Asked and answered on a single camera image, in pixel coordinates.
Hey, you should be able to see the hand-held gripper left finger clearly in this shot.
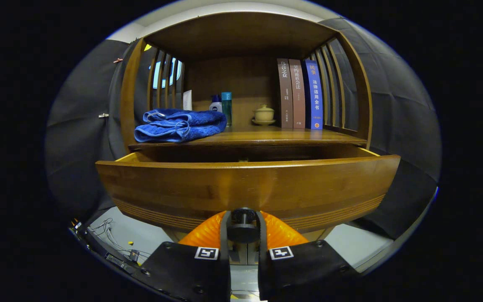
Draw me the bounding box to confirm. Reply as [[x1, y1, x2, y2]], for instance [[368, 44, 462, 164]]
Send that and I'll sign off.
[[135, 210, 231, 302]]

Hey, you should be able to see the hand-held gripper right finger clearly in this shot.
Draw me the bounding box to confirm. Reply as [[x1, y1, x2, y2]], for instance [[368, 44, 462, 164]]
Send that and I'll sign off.
[[256, 210, 361, 302]]

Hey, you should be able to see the reddish brown book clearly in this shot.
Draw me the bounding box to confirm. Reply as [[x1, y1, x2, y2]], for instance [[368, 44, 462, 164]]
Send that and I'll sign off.
[[288, 59, 306, 129]]

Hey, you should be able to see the wooden drawer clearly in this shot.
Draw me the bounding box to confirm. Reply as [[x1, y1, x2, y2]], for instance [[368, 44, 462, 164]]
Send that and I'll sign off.
[[96, 145, 401, 245]]

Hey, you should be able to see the wooden cabinet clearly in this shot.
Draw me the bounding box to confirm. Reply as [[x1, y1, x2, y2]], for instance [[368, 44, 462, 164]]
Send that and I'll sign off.
[[120, 11, 373, 265]]

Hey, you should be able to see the dark brown book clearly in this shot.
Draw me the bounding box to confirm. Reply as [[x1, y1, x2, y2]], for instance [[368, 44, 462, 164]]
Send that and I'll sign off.
[[277, 58, 293, 129]]

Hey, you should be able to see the teal bottle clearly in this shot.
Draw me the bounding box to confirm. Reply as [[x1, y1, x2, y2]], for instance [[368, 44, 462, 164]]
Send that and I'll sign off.
[[221, 92, 233, 127]]

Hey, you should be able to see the beige lidded teacup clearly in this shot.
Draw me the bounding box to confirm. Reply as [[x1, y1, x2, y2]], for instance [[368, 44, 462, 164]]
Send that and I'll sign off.
[[252, 104, 276, 126]]

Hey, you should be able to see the blue folded towel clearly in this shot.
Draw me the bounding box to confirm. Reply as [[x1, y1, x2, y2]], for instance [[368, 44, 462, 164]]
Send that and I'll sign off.
[[134, 108, 228, 143]]

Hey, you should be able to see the blue book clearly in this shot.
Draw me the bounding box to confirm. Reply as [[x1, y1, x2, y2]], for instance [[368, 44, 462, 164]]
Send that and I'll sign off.
[[304, 59, 323, 130]]

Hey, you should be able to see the wooden countertop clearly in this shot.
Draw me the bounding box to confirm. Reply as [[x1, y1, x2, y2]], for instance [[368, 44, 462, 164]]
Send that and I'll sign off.
[[128, 126, 368, 147]]

